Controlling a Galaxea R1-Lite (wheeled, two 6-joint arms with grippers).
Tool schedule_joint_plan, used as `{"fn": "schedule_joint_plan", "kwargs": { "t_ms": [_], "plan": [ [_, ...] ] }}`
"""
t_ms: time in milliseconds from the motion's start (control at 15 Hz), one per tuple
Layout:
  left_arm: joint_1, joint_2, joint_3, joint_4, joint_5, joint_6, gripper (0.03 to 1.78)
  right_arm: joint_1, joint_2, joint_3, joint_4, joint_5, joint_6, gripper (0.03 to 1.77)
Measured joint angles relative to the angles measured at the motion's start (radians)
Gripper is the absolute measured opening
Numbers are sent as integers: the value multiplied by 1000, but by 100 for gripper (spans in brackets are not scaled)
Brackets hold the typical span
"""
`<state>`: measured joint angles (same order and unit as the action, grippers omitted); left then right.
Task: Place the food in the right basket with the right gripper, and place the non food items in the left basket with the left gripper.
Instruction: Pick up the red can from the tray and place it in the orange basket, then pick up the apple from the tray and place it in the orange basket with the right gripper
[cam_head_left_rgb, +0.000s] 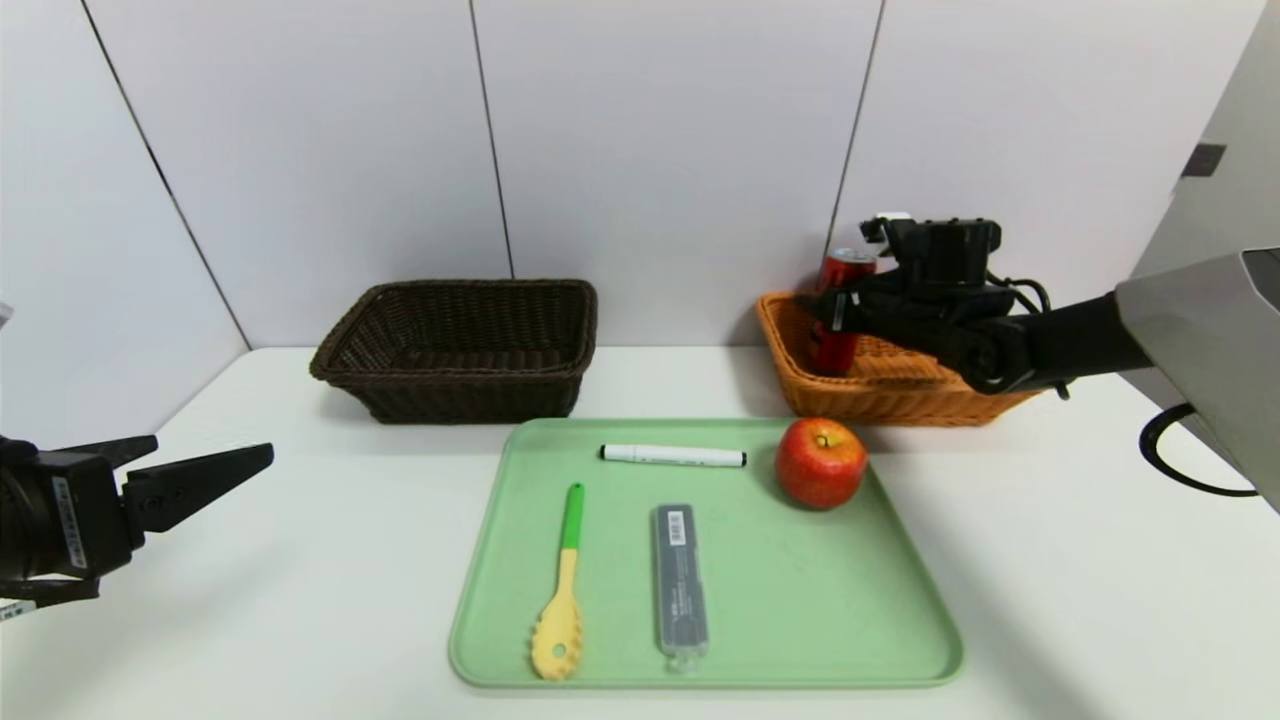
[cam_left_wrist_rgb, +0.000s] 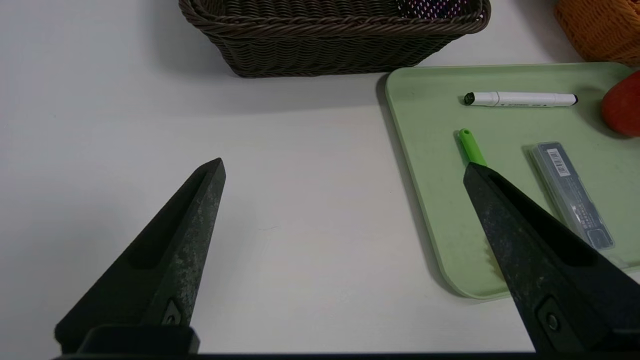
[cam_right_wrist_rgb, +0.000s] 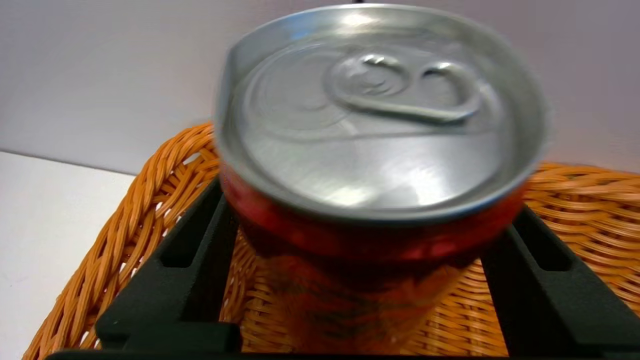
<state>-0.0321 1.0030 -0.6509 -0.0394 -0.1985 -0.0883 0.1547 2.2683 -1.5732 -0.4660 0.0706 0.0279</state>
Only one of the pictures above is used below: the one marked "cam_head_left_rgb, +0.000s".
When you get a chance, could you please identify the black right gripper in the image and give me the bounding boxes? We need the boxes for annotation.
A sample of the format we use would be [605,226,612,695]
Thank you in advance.
[795,286,909,336]

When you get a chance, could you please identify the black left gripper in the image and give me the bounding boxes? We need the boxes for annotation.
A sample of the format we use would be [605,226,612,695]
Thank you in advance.
[0,434,275,585]

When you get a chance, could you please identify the red soda can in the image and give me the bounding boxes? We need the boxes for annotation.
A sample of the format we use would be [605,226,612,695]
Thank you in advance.
[810,248,879,378]

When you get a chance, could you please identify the red apple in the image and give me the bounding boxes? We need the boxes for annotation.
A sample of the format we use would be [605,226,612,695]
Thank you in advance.
[775,417,869,511]

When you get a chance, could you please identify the clear plastic pencil lead case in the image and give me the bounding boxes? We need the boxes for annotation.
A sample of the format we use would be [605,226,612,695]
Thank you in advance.
[652,503,711,673]

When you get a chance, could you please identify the green yellow pasta spoon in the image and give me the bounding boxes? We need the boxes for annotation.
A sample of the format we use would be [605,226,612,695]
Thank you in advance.
[530,483,586,681]

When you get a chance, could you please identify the orange wicker basket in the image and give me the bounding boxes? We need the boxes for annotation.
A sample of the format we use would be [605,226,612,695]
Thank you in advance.
[756,290,1041,428]

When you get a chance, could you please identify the dark brown wicker basket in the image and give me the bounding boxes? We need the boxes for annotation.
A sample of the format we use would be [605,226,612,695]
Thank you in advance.
[310,279,599,425]

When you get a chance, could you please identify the white marker pen black caps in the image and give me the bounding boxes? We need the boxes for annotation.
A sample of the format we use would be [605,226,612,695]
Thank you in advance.
[600,444,748,469]

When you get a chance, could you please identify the light green plastic tray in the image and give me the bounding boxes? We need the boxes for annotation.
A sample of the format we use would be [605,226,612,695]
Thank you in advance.
[448,417,965,689]

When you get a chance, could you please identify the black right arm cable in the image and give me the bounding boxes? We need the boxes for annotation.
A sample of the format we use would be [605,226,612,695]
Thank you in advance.
[985,272,1261,498]

